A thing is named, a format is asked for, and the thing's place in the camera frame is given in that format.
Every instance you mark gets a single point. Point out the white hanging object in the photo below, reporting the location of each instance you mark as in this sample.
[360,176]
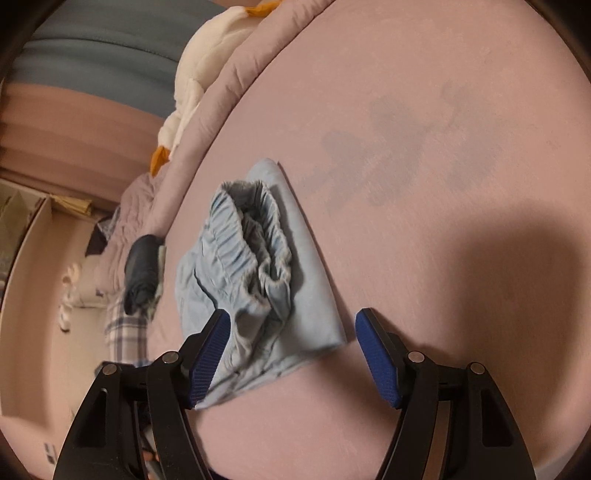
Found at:
[70,295]

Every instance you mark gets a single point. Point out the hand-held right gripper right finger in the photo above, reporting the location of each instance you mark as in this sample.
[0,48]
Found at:
[376,355]

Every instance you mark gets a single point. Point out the yellow cloth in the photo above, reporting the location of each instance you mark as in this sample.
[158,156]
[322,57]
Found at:
[71,205]

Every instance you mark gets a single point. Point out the white goose plush toy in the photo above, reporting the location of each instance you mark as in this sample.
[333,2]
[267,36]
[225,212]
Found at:
[203,50]

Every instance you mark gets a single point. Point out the dark patterned cloth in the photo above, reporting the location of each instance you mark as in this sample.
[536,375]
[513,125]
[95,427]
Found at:
[99,237]

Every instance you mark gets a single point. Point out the light green folded cloth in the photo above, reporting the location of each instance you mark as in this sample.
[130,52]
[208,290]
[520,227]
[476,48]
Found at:
[161,258]

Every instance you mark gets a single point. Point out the light blue pants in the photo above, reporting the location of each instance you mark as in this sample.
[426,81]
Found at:
[304,286]

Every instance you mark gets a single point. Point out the pink curtain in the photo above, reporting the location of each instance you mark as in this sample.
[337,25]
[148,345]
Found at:
[69,129]

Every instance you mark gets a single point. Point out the pink duvet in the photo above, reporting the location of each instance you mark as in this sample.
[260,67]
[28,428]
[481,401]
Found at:
[217,110]

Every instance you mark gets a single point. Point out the plaid pillow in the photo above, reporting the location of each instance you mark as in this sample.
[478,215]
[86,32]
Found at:
[122,332]

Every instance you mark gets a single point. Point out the blue curtain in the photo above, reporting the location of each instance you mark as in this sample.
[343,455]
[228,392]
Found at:
[101,50]

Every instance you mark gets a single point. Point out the dark blue folded clothes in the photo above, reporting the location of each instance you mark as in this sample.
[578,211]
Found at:
[141,267]

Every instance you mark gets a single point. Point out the white shelf unit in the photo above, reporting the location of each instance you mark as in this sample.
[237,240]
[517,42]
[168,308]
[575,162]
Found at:
[18,221]

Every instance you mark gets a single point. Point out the pink bed sheet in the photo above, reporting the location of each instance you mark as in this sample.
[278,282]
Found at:
[415,138]

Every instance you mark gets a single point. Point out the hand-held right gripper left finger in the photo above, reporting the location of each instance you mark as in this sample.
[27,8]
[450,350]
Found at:
[212,355]

